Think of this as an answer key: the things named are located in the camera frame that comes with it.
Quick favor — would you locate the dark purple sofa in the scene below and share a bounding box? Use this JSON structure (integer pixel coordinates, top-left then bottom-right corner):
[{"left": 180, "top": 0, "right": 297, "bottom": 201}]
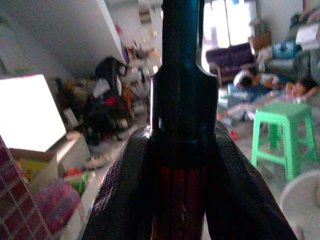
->
[{"left": 206, "top": 43, "right": 256, "bottom": 78}]

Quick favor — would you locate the blue box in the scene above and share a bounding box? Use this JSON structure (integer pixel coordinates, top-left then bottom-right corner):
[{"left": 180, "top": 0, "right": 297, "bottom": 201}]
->
[{"left": 272, "top": 41, "right": 299, "bottom": 59}]

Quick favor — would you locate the pink patterned bag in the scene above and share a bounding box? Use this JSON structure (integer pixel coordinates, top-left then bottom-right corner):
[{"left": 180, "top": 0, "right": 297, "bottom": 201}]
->
[{"left": 34, "top": 179, "right": 81, "bottom": 234}]

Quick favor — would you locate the brown cardboard box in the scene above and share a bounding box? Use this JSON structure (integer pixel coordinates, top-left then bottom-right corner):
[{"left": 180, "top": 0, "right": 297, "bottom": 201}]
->
[{"left": 251, "top": 31, "right": 273, "bottom": 51}]

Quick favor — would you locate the green plastic stool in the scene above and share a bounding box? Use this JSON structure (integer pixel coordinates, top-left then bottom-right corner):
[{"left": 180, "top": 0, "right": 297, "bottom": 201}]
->
[{"left": 251, "top": 101, "right": 318, "bottom": 181}]

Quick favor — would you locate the white round plastic object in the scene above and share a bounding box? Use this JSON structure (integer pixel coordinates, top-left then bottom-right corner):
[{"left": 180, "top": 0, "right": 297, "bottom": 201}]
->
[{"left": 279, "top": 171, "right": 320, "bottom": 240}]

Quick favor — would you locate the black clutter pile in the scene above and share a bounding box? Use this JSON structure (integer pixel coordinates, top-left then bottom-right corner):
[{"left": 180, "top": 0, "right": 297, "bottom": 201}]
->
[{"left": 82, "top": 56, "right": 131, "bottom": 141}]

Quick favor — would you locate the white box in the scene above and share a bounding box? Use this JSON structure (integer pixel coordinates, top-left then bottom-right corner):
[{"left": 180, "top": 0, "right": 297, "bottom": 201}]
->
[{"left": 0, "top": 73, "right": 67, "bottom": 153}]

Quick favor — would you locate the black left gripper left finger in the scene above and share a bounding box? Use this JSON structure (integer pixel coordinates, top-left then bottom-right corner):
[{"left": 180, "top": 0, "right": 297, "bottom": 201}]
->
[{"left": 82, "top": 126, "right": 154, "bottom": 240}]

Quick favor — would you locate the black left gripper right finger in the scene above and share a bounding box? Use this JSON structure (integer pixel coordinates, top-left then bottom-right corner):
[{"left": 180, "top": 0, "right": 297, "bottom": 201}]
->
[{"left": 204, "top": 121, "right": 298, "bottom": 240}]

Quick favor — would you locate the person lying on floor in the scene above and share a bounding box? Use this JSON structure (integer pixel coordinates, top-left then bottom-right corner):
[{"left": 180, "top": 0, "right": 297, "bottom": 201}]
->
[{"left": 233, "top": 66, "right": 281, "bottom": 97}]

